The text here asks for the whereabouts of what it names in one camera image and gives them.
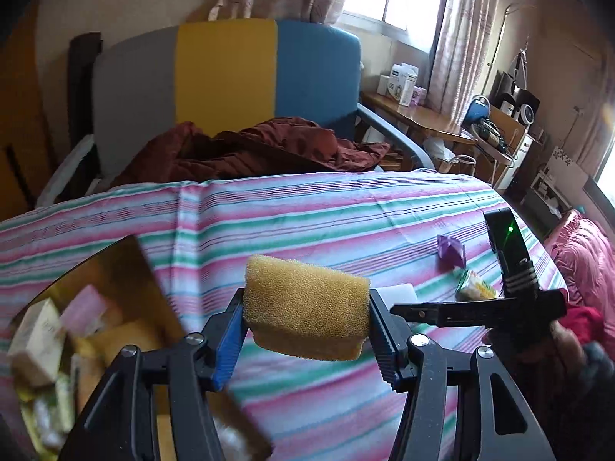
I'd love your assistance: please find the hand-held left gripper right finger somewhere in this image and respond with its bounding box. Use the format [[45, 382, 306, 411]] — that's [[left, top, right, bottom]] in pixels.
[[367, 290, 558, 461]]

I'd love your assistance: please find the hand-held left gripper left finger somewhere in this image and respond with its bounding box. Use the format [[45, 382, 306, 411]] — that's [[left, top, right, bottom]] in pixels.
[[72, 288, 248, 461]]

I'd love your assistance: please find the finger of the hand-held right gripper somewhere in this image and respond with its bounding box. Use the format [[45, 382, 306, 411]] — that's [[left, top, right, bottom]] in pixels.
[[389, 298, 510, 327]]

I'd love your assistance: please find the yellow sponge slab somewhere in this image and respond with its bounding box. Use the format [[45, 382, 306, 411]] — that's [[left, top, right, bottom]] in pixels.
[[243, 254, 372, 362]]

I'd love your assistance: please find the cardboard box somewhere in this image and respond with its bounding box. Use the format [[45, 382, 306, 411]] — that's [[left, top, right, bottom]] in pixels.
[[7, 234, 276, 461]]

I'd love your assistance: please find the cracker packet green yellow label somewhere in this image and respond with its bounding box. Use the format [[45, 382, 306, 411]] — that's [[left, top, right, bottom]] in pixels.
[[454, 269, 499, 303]]

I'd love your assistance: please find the white foam block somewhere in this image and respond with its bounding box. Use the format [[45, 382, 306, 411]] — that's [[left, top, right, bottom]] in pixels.
[[379, 282, 418, 306]]

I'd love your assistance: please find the purple wrapper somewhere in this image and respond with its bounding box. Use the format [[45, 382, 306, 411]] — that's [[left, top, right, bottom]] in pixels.
[[436, 234, 468, 270]]

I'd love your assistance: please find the pink blanket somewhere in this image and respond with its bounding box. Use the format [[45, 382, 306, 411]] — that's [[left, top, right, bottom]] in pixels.
[[545, 209, 615, 309]]

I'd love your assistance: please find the red cloth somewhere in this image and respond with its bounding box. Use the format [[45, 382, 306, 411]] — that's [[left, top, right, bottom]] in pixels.
[[563, 304, 607, 343]]

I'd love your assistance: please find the cluttered cabinet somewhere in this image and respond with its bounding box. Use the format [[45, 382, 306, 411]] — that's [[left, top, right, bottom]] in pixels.
[[473, 71, 547, 189]]

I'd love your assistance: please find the pale pink box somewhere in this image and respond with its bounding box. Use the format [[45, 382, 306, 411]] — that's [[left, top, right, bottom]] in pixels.
[[60, 284, 112, 335]]

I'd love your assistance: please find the striped bedsheet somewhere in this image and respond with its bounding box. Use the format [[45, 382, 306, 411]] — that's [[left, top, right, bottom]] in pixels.
[[0, 168, 568, 461]]

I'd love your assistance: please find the blue round bag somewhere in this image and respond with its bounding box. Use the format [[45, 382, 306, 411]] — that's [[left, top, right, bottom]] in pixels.
[[462, 96, 492, 129]]

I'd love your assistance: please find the wooden desk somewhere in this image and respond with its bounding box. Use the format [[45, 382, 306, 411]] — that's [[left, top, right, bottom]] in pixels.
[[360, 90, 479, 174]]

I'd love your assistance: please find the cream box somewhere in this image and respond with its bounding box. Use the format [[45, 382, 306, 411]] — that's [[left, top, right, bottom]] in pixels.
[[7, 298, 64, 388]]

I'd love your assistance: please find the maroon jacket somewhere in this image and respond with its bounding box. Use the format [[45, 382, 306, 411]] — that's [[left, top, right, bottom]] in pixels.
[[113, 116, 391, 186]]

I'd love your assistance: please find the grey yellow blue chair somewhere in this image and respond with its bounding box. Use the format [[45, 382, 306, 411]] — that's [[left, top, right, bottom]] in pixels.
[[91, 18, 436, 189]]

